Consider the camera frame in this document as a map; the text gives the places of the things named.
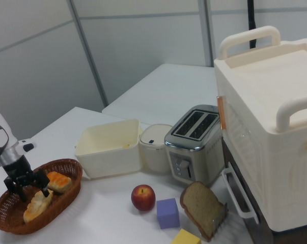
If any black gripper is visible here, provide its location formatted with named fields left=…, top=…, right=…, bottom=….
left=1, top=155, right=51, bottom=203

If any pale bread roll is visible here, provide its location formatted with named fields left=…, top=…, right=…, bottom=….
left=23, top=189, right=54, bottom=224

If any orange-topped bread roll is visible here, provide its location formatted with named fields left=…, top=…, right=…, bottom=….
left=46, top=171, right=72, bottom=195

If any brown bread slice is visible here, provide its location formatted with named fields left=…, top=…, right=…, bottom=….
left=179, top=180, right=226, bottom=242

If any brown wicker basket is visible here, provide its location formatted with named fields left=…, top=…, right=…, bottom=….
left=0, top=158, right=83, bottom=235

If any cream square plastic bin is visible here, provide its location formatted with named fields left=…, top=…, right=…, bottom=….
left=74, top=118, right=144, bottom=181

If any red apple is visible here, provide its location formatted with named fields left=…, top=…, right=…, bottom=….
left=131, top=184, right=156, bottom=212

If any small white lidded bin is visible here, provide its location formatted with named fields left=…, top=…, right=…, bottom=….
left=138, top=123, right=174, bottom=174

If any purple cube block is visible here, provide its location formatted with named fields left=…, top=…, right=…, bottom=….
left=156, top=198, right=181, bottom=230

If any yellow block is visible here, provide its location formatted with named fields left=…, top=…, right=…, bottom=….
left=170, top=228, right=202, bottom=244

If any silver two-slot toaster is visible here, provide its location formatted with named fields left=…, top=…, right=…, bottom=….
left=163, top=104, right=224, bottom=187

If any copper box latch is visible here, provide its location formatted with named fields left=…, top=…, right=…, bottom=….
left=216, top=95, right=227, bottom=131

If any large cream storage box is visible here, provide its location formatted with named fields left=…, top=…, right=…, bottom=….
left=213, top=25, right=307, bottom=233

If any white cabinet handle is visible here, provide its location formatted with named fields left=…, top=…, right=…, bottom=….
left=221, top=161, right=260, bottom=225

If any black hanging cable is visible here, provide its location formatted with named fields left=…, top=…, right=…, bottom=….
left=245, top=0, right=258, bottom=49

